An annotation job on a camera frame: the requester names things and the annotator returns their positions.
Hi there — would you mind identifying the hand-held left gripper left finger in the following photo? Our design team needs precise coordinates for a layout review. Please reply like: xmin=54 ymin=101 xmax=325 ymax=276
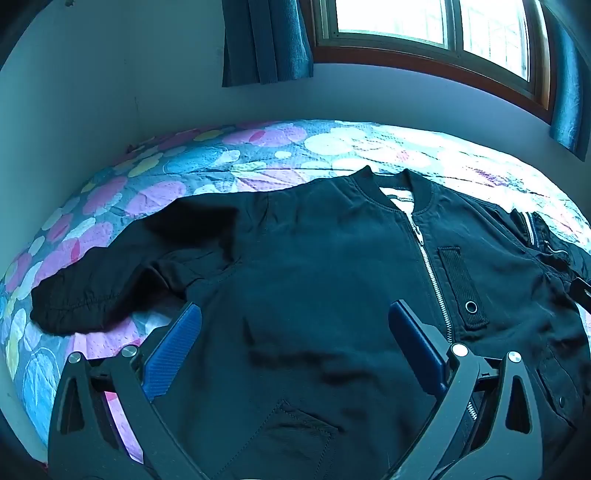
xmin=47 ymin=302 xmax=204 ymax=480

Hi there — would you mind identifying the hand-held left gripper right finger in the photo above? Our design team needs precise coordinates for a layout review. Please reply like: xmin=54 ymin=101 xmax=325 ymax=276
xmin=387 ymin=300 xmax=544 ymax=480

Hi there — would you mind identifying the black zip jacket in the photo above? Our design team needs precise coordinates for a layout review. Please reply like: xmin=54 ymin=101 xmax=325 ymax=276
xmin=30 ymin=166 xmax=591 ymax=480

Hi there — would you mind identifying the polka dot bedspread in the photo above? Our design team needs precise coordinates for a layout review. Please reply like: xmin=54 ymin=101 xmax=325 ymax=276
xmin=0 ymin=119 xmax=591 ymax=467

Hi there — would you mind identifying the long blue curtain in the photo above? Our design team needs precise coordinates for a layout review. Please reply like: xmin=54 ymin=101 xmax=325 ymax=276
xmin=538 ymin=0 xmax=591 ymax=161

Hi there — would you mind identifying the short blue curtain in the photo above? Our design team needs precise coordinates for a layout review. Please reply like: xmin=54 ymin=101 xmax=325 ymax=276
xmin=222 ymin=0 xmax=315 ymax=88

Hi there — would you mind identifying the wooden framed window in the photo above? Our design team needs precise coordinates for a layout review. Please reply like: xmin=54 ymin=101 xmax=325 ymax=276
xmin=311 ymin=0 xmax=555 ymax=124

